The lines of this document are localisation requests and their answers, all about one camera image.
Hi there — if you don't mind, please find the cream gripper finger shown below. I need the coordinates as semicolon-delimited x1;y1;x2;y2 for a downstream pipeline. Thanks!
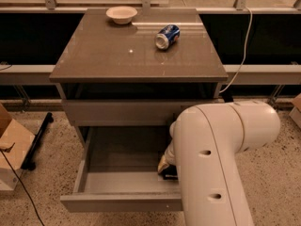
157;155;169;173

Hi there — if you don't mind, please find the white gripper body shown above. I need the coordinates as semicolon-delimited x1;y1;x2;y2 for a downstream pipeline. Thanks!
164;142;176;166

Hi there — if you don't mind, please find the black rxbar chocolate wrapper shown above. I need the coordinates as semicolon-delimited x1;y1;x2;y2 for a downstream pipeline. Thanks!
162;172;178;181

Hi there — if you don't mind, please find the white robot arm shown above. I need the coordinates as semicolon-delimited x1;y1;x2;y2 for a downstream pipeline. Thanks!
158;101;280;226

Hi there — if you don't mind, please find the closed grey upper drawer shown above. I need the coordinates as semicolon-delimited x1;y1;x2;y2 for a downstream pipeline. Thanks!
62;100;215;126

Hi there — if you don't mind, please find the open grey middle drawer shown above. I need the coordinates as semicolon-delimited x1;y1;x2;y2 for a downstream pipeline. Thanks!
60;126;182;212

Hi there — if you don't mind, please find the grey drawer cabinet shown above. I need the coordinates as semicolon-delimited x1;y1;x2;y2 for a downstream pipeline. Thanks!
49;8;229;149

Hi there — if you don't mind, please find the black stand foot right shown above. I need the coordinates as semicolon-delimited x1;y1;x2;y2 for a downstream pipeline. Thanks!
222;94;234;103

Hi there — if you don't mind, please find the black stand foot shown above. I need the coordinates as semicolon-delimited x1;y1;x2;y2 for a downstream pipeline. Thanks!
22;112;54;170
222;94;234;103

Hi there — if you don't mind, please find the blue soda can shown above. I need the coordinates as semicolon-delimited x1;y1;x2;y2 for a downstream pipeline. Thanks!
155;24;180;50

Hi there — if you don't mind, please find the cardboard box right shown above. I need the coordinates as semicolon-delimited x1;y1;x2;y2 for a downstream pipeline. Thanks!
290;93;301;128

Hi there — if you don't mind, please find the cardboard box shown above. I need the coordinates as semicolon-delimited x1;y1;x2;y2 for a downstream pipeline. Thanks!
0;104;35;191
290;93;301;128

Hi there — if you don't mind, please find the black stand foot left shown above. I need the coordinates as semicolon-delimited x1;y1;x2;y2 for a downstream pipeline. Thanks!
22;112;54;170

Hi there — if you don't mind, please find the white paper bowl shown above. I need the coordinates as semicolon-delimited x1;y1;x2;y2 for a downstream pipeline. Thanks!
106;6;137;24

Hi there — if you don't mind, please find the cardboard box left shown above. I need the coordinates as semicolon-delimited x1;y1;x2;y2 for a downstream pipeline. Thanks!
0;104;35;191

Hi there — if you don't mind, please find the black floor cable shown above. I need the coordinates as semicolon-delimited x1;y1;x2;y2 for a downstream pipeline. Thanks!
0;149;46;226

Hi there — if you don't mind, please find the white cable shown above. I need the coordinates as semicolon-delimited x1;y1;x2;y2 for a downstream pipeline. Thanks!
218;7;254;95

